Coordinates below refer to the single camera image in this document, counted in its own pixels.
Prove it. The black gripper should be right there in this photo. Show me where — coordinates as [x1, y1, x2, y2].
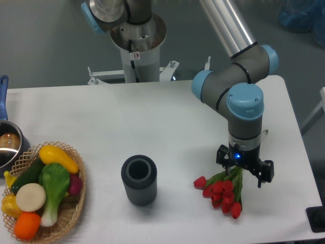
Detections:
[216, 144, 274, 188]

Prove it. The red tulip bouquet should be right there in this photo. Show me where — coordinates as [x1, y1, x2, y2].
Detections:
[193, 166, 243, 219]

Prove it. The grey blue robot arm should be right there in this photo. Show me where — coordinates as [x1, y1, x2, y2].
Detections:
[81, 1, 279, 184]

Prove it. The black device at edge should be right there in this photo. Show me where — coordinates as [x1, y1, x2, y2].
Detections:
[306, 206, 324, 233]

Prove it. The dark grey ribbed vase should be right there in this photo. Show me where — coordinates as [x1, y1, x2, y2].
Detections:
[121, 155, 157, 206]

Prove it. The blue plastic bag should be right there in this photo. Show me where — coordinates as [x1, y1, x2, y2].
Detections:
[277, 1, 324, 49]

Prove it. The purple red radish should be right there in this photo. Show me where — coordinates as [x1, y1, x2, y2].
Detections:
[68, 174, 83, 196]

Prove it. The green bok choy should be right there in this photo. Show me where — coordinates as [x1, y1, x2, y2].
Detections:
[39, 163, 70, 227]

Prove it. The yellow squash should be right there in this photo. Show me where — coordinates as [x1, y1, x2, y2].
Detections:
[39, 145, 79, 174]

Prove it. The woven wicker basket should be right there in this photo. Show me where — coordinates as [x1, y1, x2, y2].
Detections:
[2, 141, 86, 243]

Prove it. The dark green cucumber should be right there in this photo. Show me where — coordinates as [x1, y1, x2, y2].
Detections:
[10, 157, 45, 194]

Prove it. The beige round disc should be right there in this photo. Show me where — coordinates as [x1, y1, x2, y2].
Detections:
[16, 183, 46, 212]

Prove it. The orange fruit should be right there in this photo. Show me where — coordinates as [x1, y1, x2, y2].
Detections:
[14, 212, 41, 240]

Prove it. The yellow banana tip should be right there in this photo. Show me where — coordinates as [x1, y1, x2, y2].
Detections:
[4, 171, 17, 189]

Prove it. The yellow bell pepper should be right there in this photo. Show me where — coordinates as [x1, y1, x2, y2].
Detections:
[1, 193, 23, 219]

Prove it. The white furniture frame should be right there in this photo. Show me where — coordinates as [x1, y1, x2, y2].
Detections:
[300, 87, 324, 136]

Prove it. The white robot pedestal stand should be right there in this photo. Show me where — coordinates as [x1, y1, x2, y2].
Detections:
[88, 13, 180, 85]

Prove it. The black cable on pedestal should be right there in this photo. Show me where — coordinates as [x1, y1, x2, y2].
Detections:
[127, 39, 140, 83]

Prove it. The blue handled metal saucepan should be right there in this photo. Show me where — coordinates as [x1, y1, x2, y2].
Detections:
[1, 75, 30, 178]

